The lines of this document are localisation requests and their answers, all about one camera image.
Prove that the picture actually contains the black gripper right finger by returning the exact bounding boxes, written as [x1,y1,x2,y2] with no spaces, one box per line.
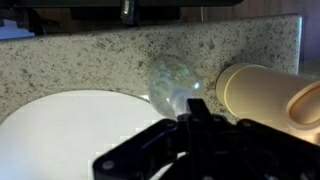
[199,98,320,180]

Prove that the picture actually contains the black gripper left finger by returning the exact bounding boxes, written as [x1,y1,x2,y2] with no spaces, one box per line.
[93,98,202,180]

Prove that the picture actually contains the clear pump bottle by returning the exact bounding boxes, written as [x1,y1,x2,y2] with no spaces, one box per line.
[146,54,205,122]

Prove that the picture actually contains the cream insulated water bottle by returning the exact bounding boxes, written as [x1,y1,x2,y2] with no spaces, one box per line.
[215,62,320,145]

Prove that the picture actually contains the white sink basin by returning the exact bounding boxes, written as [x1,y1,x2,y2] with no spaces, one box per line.
[0,89,188,180]

